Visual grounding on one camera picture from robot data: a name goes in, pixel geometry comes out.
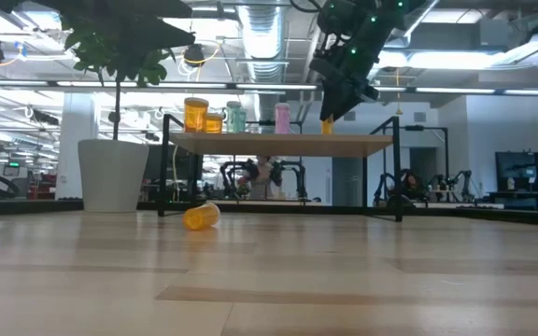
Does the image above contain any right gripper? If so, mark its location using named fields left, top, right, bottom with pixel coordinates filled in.
left=308, top=0, right=408, bottom=123

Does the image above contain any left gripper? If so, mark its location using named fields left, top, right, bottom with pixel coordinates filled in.
left=0, top=0, right=197, bottom=60

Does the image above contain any green leafy plant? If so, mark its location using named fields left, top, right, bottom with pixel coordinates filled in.
left=61, top=13, right=177, bottom=141

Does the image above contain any person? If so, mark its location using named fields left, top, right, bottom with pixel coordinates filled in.
left=248, top=156, right=277, bottom=201
left=399, top=170, right=422, bottom=206

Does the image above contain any long linear light bar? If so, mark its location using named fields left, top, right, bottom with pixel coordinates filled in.
left=0, top=77, right=538, bottom=97

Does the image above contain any white plant pot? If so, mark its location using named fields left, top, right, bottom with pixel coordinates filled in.
left=78, top=138, right=150, bottom=214

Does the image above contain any dark display screen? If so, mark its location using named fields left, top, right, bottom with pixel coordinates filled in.
left=494, top=150, right=538, bottom=192

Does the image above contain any wooden shelf black frame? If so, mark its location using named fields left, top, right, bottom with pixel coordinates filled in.
left=157, top=113, right=404, bottom=223

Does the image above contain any silver air duct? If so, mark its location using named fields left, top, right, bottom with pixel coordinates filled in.
left=235, top=0, right=298, bottom=122

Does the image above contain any black aluminium frame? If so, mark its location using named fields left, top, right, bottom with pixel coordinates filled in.
left=0, top=195, right=538, bottom=229

